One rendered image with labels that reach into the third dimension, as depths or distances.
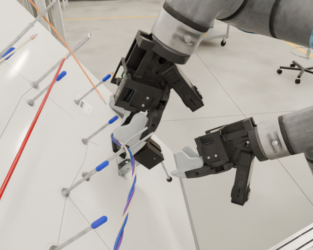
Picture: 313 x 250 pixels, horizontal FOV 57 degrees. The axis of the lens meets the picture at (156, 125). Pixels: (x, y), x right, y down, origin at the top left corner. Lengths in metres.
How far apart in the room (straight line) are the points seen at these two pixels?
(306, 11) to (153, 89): 0.23
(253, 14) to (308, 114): 0.20
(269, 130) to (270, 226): 1.48
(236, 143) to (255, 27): 0.23
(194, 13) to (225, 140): 0.27
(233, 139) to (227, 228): 1.37
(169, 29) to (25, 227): 0.31
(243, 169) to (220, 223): 1.36
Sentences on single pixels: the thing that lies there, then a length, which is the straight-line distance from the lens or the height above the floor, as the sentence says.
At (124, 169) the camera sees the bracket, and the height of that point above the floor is 1.08.
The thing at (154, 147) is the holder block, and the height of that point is 1.13.
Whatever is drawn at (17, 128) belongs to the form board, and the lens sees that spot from 0.47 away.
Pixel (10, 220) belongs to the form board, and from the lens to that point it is 0.38.
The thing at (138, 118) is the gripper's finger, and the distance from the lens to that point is 0.48.
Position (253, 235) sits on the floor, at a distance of 1.92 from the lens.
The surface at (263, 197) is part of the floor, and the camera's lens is 2.15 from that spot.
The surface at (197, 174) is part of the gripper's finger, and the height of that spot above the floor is 1.08.
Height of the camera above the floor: 1.49
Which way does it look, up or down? 33 degrees down
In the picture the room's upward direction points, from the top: straight up
